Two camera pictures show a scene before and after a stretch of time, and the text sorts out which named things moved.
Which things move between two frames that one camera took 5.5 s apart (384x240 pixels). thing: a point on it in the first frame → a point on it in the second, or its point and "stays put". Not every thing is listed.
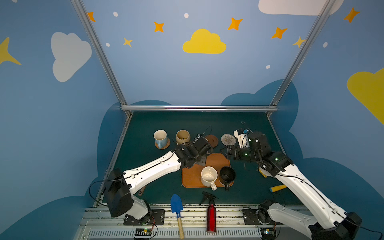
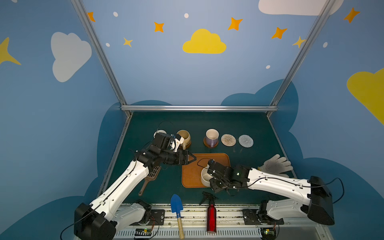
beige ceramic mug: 182,136 stays put
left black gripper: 204,145 → 184,157
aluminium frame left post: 78,6 stays put
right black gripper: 231,151 → 215,176
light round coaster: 227,139 stays put
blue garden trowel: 176,206 stays put
